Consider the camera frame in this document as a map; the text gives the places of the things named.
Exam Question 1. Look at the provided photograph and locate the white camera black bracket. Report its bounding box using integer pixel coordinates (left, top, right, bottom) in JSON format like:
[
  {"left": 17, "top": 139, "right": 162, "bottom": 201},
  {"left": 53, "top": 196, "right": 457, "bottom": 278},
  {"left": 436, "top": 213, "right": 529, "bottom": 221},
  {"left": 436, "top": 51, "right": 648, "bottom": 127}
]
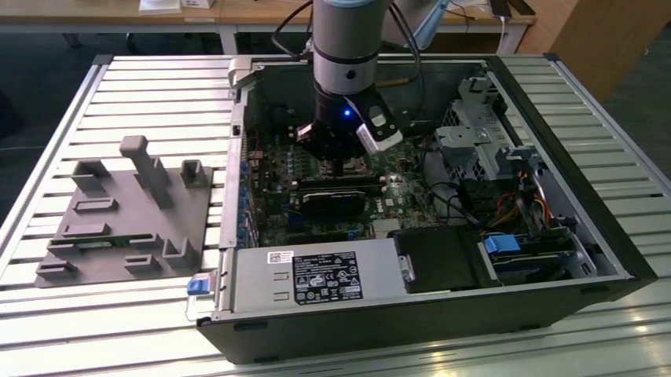
[{"left": 356, "top": 102, "right": 405, "bottom": 155}]

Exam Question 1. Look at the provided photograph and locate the CPU socket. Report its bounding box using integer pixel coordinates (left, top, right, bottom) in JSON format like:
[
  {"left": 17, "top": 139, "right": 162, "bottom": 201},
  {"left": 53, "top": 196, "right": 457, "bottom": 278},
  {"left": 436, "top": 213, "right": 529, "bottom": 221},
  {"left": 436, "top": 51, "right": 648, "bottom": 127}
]
[{"left": 314, "top": 155, "right": 376, "bottom": 178}]

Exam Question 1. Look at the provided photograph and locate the metal drive cage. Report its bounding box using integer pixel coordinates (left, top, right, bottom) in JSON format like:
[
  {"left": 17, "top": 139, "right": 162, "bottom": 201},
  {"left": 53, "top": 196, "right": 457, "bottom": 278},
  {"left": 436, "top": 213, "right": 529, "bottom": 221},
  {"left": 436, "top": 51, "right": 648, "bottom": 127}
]
[{"left": 434, "top": 76, "right": 542, "bottom": 181}]

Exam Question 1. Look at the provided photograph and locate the silver finned heatsink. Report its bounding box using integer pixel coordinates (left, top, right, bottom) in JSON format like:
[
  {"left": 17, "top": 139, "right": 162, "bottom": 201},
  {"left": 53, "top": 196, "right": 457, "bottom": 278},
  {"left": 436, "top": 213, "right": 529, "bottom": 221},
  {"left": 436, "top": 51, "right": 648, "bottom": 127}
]
[{"left": 373, "top": 218, "right": 405, "bottom": 239}]

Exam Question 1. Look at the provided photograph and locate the black camera cable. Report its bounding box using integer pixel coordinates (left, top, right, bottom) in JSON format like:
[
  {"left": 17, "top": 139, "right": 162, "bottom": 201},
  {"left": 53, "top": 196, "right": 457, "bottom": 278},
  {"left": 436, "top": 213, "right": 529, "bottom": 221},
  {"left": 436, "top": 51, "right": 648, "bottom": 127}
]
[
  {"left": 388, "top": 0, "right": 425, "bottom": 119},
  {"left": 271, "top": 0, "right": 317, "bottom": 63}
]

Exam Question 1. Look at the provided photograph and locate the blue case latch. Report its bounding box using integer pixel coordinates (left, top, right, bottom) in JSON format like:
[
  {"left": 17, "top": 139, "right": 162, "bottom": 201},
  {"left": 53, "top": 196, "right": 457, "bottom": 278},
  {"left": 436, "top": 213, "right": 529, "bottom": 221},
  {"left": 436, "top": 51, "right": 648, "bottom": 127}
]
[{"left": 187, "top": 276, "right": 213, "bottom": 296}]

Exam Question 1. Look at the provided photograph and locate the yellow orange wire bundle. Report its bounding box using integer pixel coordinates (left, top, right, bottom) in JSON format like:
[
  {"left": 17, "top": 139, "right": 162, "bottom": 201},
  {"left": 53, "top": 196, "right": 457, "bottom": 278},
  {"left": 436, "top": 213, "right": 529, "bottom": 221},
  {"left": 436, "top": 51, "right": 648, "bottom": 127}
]
[{"left": 490, "top": 194, "right": 556, "bottom": 231}]

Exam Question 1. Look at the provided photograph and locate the metal socket cover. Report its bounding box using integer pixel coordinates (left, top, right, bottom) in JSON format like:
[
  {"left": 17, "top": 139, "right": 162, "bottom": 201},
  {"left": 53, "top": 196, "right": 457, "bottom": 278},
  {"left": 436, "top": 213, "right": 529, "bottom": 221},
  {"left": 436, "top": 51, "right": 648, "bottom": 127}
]
[{"left": 318, "top": 156, "right": 374, "bottom": 177}]

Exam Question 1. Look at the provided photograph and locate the grey parts rack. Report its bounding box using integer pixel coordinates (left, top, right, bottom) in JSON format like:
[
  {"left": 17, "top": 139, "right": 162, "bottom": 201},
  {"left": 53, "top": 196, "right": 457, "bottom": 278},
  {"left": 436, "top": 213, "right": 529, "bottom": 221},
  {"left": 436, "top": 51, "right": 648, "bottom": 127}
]
[{"left": 33, "top": 134, "right": 217, "bottom": 291}]

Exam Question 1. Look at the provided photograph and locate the wooden desk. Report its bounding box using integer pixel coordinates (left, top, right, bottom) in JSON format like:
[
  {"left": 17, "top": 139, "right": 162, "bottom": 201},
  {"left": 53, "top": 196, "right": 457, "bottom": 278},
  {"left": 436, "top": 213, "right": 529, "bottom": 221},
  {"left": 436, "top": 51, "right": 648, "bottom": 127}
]
[{"left": 0, "top": 0, "right": 540, "bottom": 56}]

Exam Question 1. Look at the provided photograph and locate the black plastic shroud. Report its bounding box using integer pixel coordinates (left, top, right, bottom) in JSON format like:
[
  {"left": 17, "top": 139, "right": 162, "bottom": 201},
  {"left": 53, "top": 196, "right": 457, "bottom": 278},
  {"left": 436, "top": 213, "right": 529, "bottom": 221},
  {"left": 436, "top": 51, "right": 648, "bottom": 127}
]
[{"left": 392, "top": 229, "right": 498, "bottom": 295}]

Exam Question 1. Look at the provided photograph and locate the black graphics card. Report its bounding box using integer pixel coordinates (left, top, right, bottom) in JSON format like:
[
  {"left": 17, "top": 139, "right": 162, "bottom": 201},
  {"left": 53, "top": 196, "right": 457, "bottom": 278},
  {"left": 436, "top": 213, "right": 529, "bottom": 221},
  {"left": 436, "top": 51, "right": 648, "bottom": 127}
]
[{"left": 299, "top": 189, "right": 369, "bottom": 220}]

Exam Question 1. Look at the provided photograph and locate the black PC case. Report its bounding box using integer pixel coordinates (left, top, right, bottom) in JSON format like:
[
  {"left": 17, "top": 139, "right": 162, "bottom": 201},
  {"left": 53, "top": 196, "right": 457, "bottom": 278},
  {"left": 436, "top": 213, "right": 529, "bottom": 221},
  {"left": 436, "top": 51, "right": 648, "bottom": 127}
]
[{"left": 194, "top": 53, "right": 660, "bottom": 364}]

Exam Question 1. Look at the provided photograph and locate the metal disk bay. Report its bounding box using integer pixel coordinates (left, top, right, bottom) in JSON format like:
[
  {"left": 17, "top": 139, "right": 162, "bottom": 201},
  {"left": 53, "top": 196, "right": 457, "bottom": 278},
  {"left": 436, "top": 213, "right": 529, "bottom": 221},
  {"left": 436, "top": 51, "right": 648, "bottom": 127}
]
[{"left": 474, "top": 225, "right": 602, "bottom": 290}]

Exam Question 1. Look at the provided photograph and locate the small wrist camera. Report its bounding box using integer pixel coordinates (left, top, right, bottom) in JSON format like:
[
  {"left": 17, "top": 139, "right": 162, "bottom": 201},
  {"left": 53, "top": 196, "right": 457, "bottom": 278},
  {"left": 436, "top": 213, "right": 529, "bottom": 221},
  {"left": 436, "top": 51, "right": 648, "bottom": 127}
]
[{"left": 293, "top": 123, "right": 317, "bottom": 145}]

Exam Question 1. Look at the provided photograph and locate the green RAM stick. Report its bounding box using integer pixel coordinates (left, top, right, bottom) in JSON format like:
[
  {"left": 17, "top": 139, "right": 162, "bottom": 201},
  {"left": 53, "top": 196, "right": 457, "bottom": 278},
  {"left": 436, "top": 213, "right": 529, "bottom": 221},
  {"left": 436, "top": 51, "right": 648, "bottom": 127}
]
[{"left": 51, "top": 234, "right": 155, "bottom": 247}]

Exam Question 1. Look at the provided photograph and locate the black RAM slot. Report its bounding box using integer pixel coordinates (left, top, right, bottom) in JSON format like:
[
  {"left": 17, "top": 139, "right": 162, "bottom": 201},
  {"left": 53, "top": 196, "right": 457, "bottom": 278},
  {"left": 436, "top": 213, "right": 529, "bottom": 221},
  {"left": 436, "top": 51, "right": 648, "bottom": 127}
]
[
  {"left": 297, "top": 183, "right": 384, "bottom": 193},
  {"left": 297, "top": 177, "right": 381, "bottom": 185}
]

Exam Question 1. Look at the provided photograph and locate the wooden cabinet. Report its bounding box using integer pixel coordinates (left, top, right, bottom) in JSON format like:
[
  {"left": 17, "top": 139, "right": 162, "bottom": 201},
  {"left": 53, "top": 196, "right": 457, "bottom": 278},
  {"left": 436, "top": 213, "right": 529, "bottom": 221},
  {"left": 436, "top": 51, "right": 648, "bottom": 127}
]
[{"left": 517, "top": 0, "right": 671, "bottom": 102}]

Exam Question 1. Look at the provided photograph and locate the black device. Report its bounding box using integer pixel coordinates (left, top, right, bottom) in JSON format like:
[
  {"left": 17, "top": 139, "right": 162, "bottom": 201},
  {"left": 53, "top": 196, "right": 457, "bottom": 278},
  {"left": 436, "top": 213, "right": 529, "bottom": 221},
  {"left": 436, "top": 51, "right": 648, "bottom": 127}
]
[{"left": 490, "top": 0, "right": 537, "bottom": 17}]

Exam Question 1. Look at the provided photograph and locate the silver power supply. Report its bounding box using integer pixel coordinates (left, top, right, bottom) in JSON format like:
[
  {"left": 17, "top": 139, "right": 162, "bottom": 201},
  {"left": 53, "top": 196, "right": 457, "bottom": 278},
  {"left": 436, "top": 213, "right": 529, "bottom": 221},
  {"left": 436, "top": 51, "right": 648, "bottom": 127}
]
[{"left": 213, "top": 245, "right": 420, "bottom": 321}]

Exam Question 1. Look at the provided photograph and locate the black data cable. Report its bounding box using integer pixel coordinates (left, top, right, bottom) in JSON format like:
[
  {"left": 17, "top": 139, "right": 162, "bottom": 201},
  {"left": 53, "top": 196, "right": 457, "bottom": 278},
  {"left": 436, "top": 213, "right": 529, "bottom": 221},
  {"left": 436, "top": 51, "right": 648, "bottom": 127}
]
[{"left": 429, "top": 182, "right": 477, "bottom": 231}]

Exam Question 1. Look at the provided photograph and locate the white cable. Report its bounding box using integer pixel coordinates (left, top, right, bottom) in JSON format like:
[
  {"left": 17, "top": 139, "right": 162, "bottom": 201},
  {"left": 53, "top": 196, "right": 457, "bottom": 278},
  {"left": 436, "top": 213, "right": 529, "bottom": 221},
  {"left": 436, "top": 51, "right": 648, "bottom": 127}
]
[{"left": 497, "top": 14, "right": 513, "bottom": 56}]

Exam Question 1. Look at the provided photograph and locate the blue disk carrier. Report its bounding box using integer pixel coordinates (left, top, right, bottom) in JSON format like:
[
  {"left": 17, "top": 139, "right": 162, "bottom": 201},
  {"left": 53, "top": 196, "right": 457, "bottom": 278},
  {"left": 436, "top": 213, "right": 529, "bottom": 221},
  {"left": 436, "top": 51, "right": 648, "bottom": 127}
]
[{"left": 484, "top": 234, "right": 522, "bottom": 257}]

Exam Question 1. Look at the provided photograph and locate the green motherboard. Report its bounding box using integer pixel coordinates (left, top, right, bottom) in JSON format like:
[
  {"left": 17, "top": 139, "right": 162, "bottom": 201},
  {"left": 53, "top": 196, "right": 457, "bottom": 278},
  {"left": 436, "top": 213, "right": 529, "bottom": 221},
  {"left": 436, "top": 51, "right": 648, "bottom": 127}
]
[{"left": 246, "top": 117, "right": 442, "bottom": 248}]

